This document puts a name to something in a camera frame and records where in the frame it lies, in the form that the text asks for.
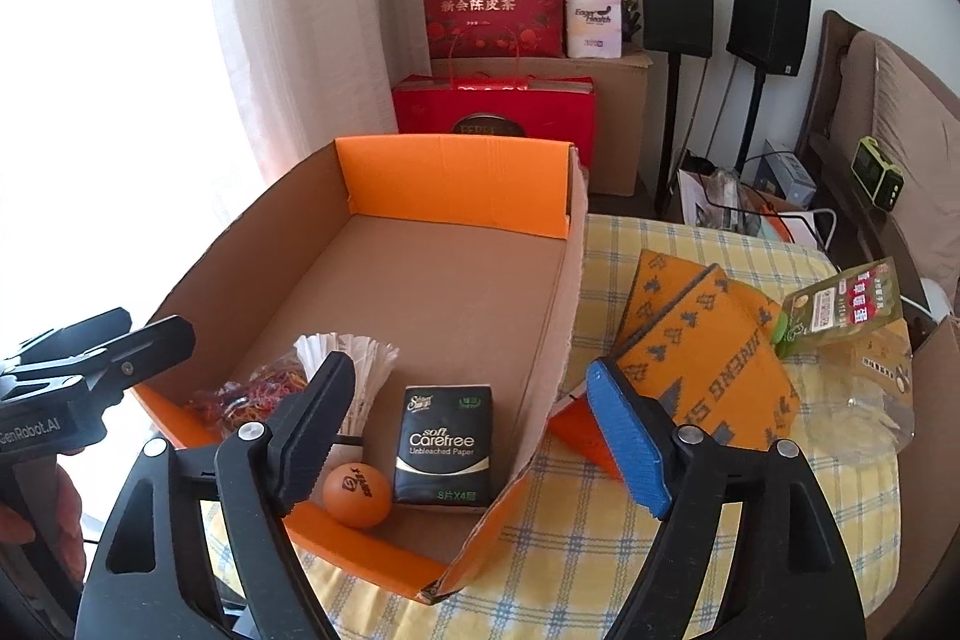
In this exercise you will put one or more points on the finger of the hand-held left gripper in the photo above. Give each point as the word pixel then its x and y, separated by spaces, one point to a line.
pixel 142 347
pixel 82 332

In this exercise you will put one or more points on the orange cardboard box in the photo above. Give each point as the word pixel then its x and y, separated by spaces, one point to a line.
pixel 420 280

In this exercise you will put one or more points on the beige pillow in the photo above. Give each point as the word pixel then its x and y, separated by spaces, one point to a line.
pixel 900 123

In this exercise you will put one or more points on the white sheer curtain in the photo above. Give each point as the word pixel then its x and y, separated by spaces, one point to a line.
pixel 300 10

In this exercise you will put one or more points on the green alarm clock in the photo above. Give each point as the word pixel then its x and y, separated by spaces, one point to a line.
pixel 879 175

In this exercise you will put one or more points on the bag of colourful rubber bands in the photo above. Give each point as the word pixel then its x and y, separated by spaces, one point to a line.
pixel 247 396

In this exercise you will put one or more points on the green snack pouch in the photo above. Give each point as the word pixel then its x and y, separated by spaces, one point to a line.
pixel 840 306

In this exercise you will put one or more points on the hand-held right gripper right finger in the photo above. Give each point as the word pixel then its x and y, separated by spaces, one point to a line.
pixel 626 437

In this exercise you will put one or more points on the person's left hand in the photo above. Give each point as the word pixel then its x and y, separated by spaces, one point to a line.
pixel 45 505

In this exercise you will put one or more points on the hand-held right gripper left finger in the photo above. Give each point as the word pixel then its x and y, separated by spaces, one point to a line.
pixel 315 430

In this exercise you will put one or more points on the orange patterned knit scarf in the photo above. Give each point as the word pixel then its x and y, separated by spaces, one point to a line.
pixel 705 347

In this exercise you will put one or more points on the yellow checkered blanket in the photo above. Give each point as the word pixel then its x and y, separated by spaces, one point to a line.
pixel 750 535

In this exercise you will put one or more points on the white toilet paper pack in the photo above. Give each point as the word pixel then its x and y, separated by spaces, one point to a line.
pixel 592 14

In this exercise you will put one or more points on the grey small box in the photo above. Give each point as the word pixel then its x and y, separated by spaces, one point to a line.
pixel 791 175

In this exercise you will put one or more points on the white box of clutter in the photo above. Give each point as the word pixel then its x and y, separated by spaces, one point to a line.
pixel 701 201

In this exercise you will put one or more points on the white feather shuttlecock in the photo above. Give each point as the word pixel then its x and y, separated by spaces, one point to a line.
pixel 367 370

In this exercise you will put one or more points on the dark brown bed headboard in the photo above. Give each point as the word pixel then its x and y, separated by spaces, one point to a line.
pixel 821 108

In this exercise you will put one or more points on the brown cardboard box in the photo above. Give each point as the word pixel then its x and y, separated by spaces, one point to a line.
pixel 619 123

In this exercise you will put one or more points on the orange ping pong ball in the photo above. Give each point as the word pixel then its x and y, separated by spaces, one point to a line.
pixel 358 494

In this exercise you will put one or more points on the clear plastic jar yellow lid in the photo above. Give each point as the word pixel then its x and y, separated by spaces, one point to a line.
pixel 862 407

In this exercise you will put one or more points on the black tissue pack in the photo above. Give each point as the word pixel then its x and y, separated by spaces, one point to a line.
pixel 442 449

